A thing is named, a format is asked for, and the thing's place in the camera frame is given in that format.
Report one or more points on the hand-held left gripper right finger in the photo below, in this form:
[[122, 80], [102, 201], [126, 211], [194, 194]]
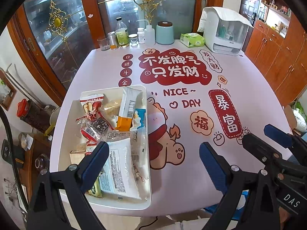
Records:
[[213, 167]]

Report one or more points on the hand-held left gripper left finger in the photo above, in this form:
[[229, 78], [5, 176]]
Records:
[[94, 167]]

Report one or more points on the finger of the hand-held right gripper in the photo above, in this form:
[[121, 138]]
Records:
[[278, 134], [257, 145]]

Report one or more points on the beige wafer packet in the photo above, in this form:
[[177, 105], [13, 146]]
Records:
[[76, 157]]

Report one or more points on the green label snack packet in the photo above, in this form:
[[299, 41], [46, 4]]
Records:
[[94, 189]]

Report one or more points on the large pale blue packet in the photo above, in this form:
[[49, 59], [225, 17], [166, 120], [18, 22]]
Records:
[[120, 170]]

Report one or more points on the small red packet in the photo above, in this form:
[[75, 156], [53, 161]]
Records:
[[88, 134]]

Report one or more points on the clear packet of dark snack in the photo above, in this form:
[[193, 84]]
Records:
[[99, 127]]

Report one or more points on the white plastic tray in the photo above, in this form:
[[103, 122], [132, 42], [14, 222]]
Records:
[[69, 129]]

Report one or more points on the clear packet with text label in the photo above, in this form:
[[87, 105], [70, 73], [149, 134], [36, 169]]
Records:
[[139, 148]]

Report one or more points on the red brown clear wrapper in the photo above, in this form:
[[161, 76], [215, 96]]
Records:
[[82, 120]]

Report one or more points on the clear packet of yellow puffs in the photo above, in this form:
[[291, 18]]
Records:
[[111, 109]]

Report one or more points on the red and white snack packet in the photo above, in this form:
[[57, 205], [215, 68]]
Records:
[[92, 104]]

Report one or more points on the small blue white packet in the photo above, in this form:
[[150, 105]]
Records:
[[139, 119]]

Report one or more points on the orange and white bar packet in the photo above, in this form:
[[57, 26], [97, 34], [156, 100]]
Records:
[[129, 109]]

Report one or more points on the cardboard box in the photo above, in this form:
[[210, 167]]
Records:
[[289, 121]]

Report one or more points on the white plastic bag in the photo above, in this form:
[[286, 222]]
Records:
[[301, 117]]

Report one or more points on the printed pink tablecloth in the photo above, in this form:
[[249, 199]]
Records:
[[187, 124]]

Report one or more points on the pale yellow pitcher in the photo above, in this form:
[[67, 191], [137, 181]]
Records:
[[54, 122]]

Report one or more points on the wooden cabinet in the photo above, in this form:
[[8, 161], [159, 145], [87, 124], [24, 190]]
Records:
[[278, 60]]

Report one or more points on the jar with red lid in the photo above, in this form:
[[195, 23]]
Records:
[[30, 117]]

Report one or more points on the white countertop appliance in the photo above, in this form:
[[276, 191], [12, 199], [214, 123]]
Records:
[[224, 40]]

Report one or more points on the green tissue pack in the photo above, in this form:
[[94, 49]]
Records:
[[193, 40]]

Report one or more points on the drinking glass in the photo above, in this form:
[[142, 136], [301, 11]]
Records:
[[103, 44]]

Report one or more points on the brown entry door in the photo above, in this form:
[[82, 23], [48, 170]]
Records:
[[248, 12]]

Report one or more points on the wooden shelf unit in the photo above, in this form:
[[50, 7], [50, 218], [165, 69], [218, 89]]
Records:
[[275, 7]]

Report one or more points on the small metal tin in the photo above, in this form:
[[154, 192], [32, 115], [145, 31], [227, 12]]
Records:
[[112, 41]]

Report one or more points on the white towel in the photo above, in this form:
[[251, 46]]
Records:
[[225, 14]]

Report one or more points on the small glass jar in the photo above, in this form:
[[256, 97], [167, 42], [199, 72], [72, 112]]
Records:
[[133, 40]]

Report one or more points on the wood framed glass door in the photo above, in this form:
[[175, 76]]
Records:
[[55, 40], [112, 4]]

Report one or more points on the glass bottle with green label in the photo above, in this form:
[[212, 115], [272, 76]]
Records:
[[121, 34]]

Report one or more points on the white pill bottle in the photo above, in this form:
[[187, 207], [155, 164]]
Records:
[[141, 36]]

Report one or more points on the teal canister with brown lid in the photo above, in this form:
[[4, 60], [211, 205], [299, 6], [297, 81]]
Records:
[[165, 33]]

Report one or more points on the white squeeze bottle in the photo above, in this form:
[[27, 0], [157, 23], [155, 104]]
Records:
[[150, 35]]

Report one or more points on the wooden picture frame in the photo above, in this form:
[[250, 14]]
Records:
[[7, 92]]

